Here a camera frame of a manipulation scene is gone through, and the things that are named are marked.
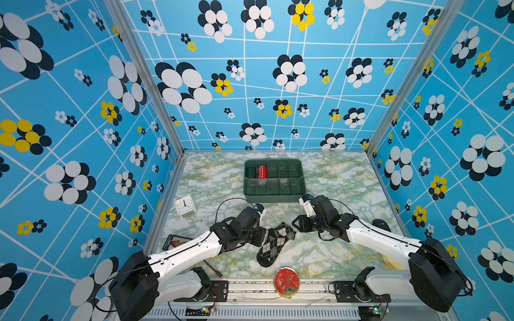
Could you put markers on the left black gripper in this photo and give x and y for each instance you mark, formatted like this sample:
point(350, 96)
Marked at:
point(262, 235)

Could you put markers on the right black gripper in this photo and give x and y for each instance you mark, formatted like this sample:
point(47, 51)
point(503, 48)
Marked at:
point(302, 221)

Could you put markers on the black grey argyle sock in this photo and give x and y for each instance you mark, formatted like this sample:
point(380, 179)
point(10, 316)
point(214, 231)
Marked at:
point(276, 239)

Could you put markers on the green compartment tray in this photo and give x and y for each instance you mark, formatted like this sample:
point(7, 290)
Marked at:
point(285, 182)

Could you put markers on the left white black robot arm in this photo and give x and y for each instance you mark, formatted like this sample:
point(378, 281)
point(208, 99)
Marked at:
point(149, 280)

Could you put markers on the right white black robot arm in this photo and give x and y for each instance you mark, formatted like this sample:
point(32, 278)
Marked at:
point(428, 272)

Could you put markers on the dark green roll in tray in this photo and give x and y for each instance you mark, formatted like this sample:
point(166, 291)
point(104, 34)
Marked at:
point(250, 172)

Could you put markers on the black computer mouse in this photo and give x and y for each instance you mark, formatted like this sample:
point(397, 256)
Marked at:
point(380, 223)

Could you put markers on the white square clock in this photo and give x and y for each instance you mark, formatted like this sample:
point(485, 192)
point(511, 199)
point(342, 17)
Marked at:
point(185, 206)

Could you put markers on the black box orange connector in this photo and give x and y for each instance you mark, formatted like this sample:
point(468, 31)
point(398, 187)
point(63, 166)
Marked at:
point(174, 241)

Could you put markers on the red soda can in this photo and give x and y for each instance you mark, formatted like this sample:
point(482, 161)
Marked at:
point(262, 172)

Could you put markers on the red round tin lid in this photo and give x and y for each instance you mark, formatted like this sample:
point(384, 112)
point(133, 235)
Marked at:
point(286, 282)

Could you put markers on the yellow round sponge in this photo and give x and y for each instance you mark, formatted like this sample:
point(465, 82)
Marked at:
point(392, 264)

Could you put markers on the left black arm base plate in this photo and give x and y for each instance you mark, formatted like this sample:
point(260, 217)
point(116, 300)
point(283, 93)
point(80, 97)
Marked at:
point(218, 292)

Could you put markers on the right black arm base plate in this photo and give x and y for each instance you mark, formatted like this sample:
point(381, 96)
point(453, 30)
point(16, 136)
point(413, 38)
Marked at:
point(349, 291)

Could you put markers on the aluminium front rail frame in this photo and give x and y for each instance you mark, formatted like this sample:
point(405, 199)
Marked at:
point(258, 300)

